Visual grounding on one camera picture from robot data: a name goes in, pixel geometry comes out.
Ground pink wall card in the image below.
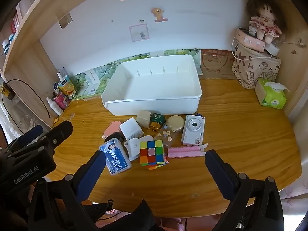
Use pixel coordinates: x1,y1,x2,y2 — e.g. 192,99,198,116
129,23,150,41

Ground green tissue pack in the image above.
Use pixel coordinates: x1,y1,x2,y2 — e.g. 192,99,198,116
254,78,290,109

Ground pink pouch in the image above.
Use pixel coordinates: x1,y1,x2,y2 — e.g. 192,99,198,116
235,28,266,53

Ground yellow orange printed pouch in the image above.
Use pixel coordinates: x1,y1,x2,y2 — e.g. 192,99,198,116
58,75,77,99

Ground printed canvas bag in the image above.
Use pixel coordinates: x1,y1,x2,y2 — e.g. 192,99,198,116
232,40,282,89

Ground yellow black plug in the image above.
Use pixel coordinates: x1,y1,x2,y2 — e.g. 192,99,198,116
2,82,15,100

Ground red white box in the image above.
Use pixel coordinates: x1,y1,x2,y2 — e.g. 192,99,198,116
12,12,22,33

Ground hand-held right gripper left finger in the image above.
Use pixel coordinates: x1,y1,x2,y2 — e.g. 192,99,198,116
28,150,107,231

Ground pink floral cloth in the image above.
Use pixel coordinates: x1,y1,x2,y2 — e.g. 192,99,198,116
279,164,308,217

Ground white charger block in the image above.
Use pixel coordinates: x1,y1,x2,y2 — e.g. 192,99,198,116
265,43,280,56

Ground person's black jacket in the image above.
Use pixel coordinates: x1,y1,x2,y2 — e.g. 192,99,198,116
82,198,159,231

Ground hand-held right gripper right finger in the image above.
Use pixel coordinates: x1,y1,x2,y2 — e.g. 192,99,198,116
204,150,284,231

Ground white toy camera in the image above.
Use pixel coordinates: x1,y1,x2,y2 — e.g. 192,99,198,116
181,114,206,146

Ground white curved plastic holder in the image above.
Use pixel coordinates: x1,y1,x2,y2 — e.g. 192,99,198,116
124,136,154,162

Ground white cable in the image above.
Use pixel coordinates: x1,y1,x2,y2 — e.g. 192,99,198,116
231,35,277,59

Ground clear case with stickers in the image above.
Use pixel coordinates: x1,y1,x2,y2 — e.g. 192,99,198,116
157,124,178,149

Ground gold round tin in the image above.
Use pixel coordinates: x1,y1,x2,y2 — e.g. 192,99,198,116
166,115,185,133

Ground white spray bottle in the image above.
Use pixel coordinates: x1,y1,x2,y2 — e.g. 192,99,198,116
46,97,63,116

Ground white printed carton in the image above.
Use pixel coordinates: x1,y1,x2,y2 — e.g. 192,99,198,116
79,69,101,96

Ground grey white patterned cloth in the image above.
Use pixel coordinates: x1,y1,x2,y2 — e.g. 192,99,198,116
0,101,24,145

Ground white plastic bin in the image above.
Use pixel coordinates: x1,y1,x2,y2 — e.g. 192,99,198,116
101,54,203,116

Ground clear box with blue label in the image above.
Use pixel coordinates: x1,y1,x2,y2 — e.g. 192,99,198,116
99,138,132,176

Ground beige square bottle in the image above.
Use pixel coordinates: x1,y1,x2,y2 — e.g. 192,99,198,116
136,110,151,128

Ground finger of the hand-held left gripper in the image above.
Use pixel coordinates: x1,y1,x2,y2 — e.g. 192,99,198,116
7,125,44,150
38,120,74,151

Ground green jar with gold lid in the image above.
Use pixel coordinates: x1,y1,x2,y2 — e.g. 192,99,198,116
149,113,166,131

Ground colourful puzzle cube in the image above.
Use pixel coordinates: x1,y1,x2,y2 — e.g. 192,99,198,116
140,140,167,171

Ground lion wall sticker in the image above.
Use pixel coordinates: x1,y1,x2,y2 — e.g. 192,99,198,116
151,8,169,23

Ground pink round compact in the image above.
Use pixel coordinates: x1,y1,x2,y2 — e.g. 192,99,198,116
103,121,122,137

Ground rag doll in floral dress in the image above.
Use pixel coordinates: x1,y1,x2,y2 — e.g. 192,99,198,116
245,0,287,44

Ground black cable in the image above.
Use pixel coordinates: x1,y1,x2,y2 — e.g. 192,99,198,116
1,79,51,118

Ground pink printed packet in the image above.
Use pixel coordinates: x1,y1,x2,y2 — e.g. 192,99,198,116
52,93,71,110

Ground small black case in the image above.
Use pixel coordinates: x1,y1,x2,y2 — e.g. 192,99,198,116
112,132,126,143

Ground white power adapter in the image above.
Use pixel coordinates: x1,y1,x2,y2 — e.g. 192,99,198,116
119,117,144,140

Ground clear adhesive wall hook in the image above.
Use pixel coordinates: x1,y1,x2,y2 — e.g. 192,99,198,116
58,13,73,29

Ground person's pink pants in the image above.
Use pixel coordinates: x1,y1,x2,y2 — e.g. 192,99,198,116
154,217,217,231

